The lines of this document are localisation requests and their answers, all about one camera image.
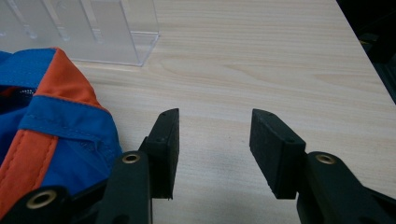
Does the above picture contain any clear acrylic organizer box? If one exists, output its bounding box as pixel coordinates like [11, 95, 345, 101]
[0, 0, 161, 67]

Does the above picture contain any blue and orange jacket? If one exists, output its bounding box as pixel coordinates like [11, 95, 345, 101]
[0, 47, 123, 218]

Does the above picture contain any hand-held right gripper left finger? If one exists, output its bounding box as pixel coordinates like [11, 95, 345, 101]
[138, 107, 180, 200]

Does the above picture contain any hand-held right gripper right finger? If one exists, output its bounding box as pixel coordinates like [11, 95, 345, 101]
[248, 107, 307, 201]

